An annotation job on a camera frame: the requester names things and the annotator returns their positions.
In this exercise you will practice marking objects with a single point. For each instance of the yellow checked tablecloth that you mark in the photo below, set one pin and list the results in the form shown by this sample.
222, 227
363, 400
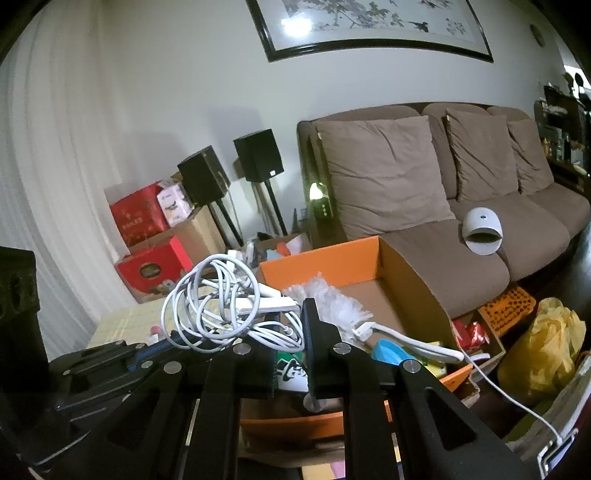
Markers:
120, 323

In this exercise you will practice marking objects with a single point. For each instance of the framed ink painting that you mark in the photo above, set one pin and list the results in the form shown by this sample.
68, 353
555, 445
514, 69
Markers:
369, 23

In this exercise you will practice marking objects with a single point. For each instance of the medium brown cushion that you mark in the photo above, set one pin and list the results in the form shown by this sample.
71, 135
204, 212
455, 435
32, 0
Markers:
480, 157

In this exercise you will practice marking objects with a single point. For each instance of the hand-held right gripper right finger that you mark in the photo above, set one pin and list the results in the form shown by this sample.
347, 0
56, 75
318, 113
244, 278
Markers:
314, 350

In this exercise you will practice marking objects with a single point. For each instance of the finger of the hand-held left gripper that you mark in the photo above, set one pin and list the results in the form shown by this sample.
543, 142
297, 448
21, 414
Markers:
115, 355

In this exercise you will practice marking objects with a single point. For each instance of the white pleated curtain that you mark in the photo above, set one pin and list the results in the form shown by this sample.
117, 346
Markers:
55, 184

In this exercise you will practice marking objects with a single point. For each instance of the white feather duster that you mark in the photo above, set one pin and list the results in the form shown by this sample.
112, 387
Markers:
323, 300

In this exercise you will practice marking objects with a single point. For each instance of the cluttered dark shelf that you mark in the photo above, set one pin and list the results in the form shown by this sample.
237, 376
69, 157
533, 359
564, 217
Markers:
563, 124

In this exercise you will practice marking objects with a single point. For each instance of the blue funnel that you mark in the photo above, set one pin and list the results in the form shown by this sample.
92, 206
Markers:
388, 353

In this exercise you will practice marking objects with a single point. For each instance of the open box of clutter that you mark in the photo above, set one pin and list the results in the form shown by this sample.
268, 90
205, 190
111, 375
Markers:
281, 247

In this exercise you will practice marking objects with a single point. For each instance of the green toothpaste box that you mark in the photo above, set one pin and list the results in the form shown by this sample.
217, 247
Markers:
291, 374

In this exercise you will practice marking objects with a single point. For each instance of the round wall clock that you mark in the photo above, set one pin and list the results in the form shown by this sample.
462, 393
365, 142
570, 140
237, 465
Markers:
537, 35

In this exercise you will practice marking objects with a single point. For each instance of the black speaker on stand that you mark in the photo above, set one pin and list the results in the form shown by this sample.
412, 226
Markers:
256, 154
203, 175

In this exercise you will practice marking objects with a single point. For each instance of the brown sofa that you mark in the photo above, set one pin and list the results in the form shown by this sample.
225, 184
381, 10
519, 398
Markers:
438, 277

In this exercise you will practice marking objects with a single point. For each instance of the brown cardboard box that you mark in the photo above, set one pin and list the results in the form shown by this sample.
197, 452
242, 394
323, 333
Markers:
198, 235

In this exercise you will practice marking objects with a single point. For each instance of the yellow plastic bag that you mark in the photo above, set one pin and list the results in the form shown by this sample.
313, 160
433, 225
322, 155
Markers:
540, 355

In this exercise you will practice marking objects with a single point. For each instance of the pink white carton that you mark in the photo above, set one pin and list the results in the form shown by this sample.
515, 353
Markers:
174, 205

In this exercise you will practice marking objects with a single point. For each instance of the small brown cushion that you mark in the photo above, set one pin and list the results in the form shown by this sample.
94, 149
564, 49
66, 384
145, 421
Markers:
531, 157

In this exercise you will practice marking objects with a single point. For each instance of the large brown cushion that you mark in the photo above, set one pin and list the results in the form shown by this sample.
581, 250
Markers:
378, 180

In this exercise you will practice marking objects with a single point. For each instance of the red gift bag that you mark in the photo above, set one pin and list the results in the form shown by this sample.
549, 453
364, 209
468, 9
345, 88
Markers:
152, 270

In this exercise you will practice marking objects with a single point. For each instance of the orange plastic basket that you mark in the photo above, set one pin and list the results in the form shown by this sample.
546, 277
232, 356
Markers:
508, 311

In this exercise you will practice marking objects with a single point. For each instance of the orange cardboard box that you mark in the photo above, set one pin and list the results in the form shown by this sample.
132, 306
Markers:
323, 263

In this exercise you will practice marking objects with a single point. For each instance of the black night light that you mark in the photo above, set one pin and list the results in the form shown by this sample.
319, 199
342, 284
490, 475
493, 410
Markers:
319, 203

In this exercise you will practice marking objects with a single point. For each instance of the stack of papers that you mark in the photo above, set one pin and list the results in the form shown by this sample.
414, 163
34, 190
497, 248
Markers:
568, 401

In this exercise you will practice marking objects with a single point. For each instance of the red gift box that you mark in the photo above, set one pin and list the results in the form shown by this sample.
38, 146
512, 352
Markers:
138, 217

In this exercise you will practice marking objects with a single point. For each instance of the small cardboard box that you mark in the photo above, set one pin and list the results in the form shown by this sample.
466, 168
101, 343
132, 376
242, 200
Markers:
475, 337

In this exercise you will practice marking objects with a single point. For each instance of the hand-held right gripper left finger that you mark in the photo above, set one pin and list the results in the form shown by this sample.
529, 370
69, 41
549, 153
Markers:
258, 369

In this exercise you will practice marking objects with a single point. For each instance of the white nail lamp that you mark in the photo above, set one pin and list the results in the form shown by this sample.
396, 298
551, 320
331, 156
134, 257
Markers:
482, 226

